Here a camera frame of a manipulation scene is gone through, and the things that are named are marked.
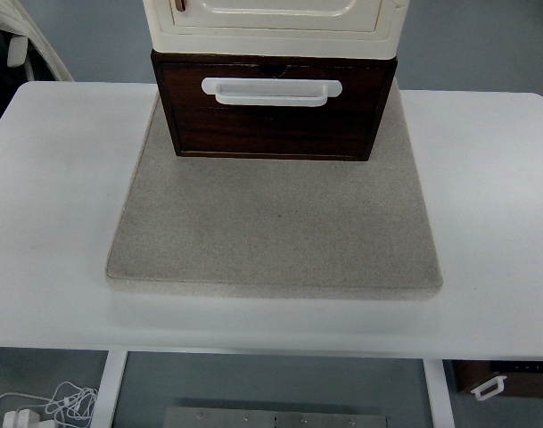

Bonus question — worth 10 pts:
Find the cream upper cabinet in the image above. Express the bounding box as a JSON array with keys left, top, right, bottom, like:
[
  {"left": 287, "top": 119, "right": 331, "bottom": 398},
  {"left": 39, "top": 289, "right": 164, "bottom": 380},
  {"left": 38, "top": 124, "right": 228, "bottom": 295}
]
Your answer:
[{"left": 144, "top": 0, "right": 409, "bottom": 60}]

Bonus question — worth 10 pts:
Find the grey felt mat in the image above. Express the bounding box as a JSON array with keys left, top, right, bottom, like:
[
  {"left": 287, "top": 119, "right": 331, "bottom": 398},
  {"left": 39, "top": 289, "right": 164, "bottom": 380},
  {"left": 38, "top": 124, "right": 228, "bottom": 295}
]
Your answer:
[{"left": 106, "top": 86, "right": 442, "bottom": 300}]

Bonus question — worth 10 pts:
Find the white table leg right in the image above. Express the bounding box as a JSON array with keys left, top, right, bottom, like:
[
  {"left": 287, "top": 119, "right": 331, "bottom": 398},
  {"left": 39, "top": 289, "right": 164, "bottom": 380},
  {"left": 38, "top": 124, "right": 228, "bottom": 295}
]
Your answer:
[{"left": 423, "top": 359, "right": 456, "bottom": 428}]

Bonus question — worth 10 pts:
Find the white table leg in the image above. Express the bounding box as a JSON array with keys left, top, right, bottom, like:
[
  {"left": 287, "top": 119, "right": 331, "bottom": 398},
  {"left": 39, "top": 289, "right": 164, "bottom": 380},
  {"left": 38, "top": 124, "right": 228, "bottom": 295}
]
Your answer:
[
  {"left": 91, "top": 350, "right": 128, "bottom": 428},
  {"left": 423, "top": 359, "right": 456, "bottom": 428}
]

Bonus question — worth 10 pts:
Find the white table leg left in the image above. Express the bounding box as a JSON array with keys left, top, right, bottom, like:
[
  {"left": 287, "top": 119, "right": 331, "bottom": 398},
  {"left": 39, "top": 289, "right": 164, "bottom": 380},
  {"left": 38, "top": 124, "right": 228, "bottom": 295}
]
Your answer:
[{"left": 91, "top": 350, "right": 128, "bottom": 428}]

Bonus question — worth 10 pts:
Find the small wooden box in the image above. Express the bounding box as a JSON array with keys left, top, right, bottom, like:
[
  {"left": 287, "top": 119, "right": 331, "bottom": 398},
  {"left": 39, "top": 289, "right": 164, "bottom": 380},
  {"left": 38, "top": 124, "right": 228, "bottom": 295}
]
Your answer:
[{"left": 452, "top": 360, "right": 543, "bottom": 401}]

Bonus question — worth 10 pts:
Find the white drawer handle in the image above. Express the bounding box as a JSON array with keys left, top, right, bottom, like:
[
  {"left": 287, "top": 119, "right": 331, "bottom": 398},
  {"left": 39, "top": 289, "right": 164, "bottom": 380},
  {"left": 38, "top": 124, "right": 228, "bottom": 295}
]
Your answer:
[{"left": 201, "top": 78, "right": 342, "bottom": 107}]

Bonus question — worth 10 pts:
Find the white charger with cable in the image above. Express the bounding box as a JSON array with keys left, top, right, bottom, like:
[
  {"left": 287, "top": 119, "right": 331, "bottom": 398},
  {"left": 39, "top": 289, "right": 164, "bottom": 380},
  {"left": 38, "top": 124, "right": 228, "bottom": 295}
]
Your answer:
[{"left": 0, "top": 382, "right": 98, "bottom": 427}]

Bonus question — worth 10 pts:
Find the white handle on box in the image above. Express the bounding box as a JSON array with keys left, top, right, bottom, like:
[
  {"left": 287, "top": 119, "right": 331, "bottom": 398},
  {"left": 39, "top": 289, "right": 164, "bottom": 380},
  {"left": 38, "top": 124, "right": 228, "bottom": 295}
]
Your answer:
[{"left": 470, "top": 375, "right": 507, "bottom": 401}]

